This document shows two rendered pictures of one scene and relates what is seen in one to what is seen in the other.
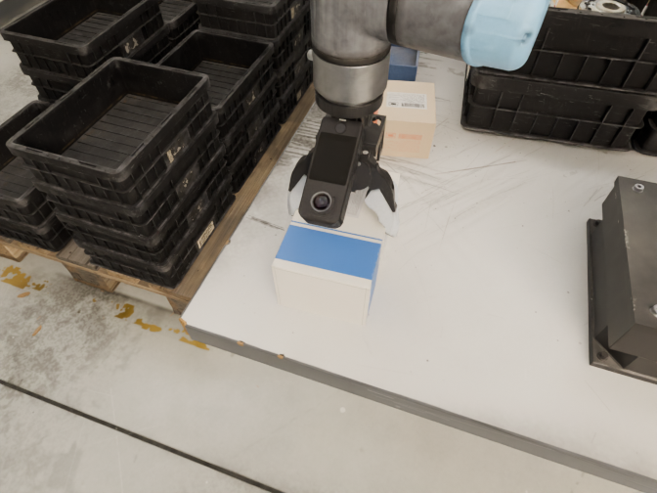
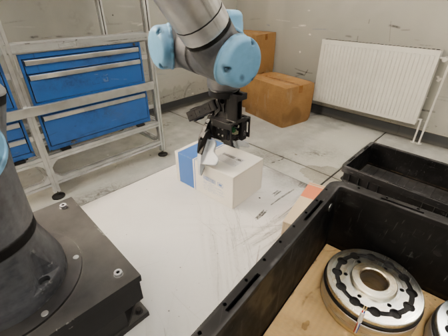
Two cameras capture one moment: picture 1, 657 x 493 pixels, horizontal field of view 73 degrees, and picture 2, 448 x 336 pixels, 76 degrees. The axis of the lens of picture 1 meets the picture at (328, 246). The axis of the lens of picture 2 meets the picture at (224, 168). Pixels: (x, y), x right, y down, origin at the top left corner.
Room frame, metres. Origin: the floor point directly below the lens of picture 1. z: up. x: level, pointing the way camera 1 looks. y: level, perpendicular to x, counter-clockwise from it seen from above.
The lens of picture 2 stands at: (0.69, -0.60, 1.14)
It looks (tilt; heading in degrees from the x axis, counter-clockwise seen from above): 31 degrees down; 116
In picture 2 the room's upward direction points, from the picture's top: straight up
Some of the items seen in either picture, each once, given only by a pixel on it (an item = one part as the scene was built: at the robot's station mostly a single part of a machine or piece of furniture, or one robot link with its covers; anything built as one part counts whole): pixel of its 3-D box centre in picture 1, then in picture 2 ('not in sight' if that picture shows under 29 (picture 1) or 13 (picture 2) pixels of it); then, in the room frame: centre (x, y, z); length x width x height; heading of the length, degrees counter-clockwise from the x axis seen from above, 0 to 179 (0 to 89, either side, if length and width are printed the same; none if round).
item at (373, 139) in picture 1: (349, 131); (227, 115); (0.42, -0.02, 0.90); 0.09 x 0.08 x 0.12; 164
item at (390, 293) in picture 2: not in sight; (373, 281); (0.75, -0.33, 0.86); 0.05 x 0.05 x 0.01
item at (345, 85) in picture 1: (347, 67); (225, 79); (0.41, -0.02, 0.98); 0.08 x 0.08 x 0.05
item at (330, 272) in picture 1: (340, 237); (218, 169); (0.39, -0.02, 0.75); 0.20 x 0.12 x 0.09; 164
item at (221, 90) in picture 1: (216, 112); not in sight; (1.30, 0.38, 0.31); 0.40 x 0.30 x 0.34; 161
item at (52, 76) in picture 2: not in sight; (97, 94); (-0.84, 0.69, 0.60); 0.72 x 0.03 x 0.56; 71
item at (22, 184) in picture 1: (46, 174); not in sight; (1.05, 0.89, 0.26); 0.40 x 0.30 x 0.23; 161
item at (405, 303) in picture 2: not in sight; (372, 283); (0.75, -0.33, 0.86); 0.10 x 0.10 x 0.01
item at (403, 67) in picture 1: (382, 54); not in sight; (0.90, -0.11, 0.74); 0.20 x 0.15 x 0.07; 169
